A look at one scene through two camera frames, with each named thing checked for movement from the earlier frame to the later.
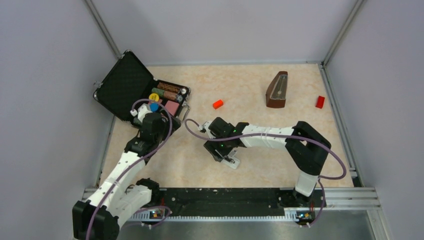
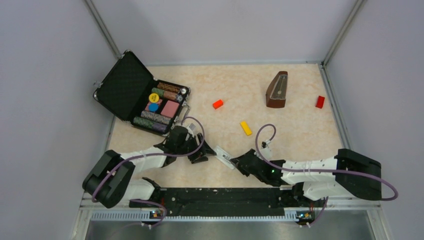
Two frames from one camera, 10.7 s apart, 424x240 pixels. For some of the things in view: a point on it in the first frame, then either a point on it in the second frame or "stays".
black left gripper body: [162, 135] → [189, 146]
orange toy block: [217, 104] stays
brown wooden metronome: [276, 93] stays
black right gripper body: [221, 146] → [261, 177]
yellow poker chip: [154, 96] stays
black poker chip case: [128, 84] stays
